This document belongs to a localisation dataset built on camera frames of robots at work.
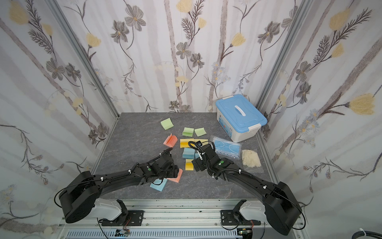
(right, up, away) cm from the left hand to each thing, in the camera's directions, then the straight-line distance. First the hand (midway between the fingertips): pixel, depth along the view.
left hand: (176, 170), depth 86 cm
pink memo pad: (+2, -3, +1) cm, 4 cm away
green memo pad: (-11, +28, +28) cm, 42 cm away
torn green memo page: (+15, +22, +25) cm, 37 cm away
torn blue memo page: (+12, +11, -11) cm, 20 cm away
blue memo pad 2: (-9, -9, -2) cm, 13 cm away
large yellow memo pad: (+3, +14, +18) cm, 23 cm away
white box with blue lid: (+40, +32, +10) cm, 52 cm away
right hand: (+16, +10, -2) cm, 19 cm away
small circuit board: (-24, -26, -16) cm, 39 cm away
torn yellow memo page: (+16, +16, +21) cm, 31 cm away
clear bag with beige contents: (+48, +5, +9) cm, 49 cm away
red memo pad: (-6, +16, +14) cm, 22 cm away
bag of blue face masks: (+33, +11, +15) cm, 38 cm away
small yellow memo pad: (+7, +1, +5) cm, 9 cm away
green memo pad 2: (+6, +22, +22) cm, 32 cm away
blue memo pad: (+7, +8, +10) cm, 14 cm away
